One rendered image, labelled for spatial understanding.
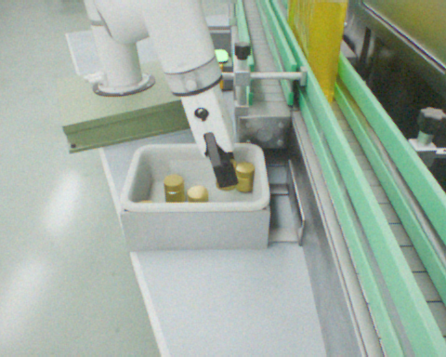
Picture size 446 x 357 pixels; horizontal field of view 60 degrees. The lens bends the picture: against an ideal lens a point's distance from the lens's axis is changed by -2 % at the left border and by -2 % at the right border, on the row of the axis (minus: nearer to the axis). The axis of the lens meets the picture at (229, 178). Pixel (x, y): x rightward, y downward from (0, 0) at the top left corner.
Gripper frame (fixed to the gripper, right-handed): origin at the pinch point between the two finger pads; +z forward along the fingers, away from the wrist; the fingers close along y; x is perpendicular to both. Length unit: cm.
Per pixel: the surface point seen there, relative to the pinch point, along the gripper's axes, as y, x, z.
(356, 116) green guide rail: 4.4, -22.5, -0.7
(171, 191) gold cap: -0.3, 9.8, 1.7
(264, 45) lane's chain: 51, -12, -1
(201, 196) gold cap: -3.2, 4.7, 2.0
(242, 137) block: 10.1, -3.3, 1.2
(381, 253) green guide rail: -28.5, -15.2, -6.3
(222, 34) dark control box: 78, -1, 2
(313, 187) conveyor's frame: -9.5, -12.2, 0.2
